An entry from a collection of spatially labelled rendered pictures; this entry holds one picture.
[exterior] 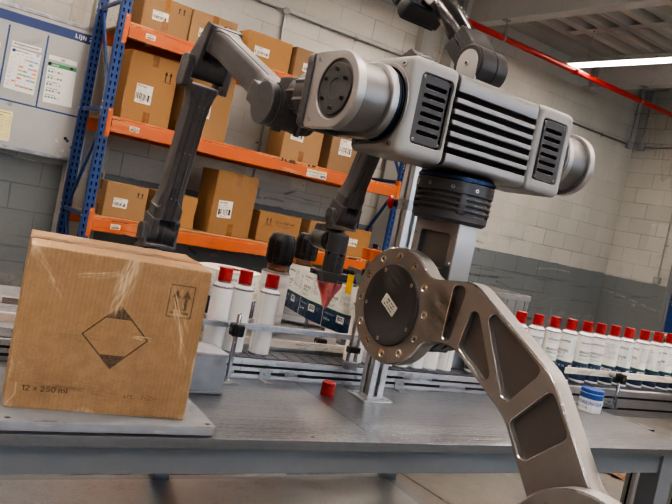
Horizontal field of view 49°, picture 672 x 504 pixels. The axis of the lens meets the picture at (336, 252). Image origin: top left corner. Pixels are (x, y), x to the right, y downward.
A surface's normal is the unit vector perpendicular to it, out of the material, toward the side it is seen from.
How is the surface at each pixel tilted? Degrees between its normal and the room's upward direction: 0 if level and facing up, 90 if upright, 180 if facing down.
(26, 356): 90
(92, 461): 90
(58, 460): 90
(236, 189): 89
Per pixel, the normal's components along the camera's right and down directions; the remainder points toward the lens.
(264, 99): -0.80, -0.14
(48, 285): 0.38, 0.13
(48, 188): 0.57, 0.16
